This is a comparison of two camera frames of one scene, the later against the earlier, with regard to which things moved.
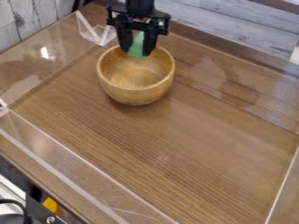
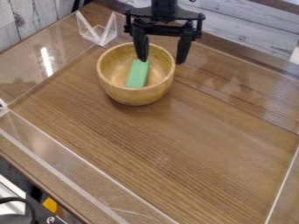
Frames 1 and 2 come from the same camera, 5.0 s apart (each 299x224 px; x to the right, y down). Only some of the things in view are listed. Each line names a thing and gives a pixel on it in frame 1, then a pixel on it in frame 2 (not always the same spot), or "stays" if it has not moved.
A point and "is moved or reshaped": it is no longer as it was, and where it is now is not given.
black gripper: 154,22 → 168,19
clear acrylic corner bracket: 98,34 stays
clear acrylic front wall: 87,192 stays
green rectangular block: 135,50 is moved or reshaped
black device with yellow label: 42,211 stays
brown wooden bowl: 135,80 stays
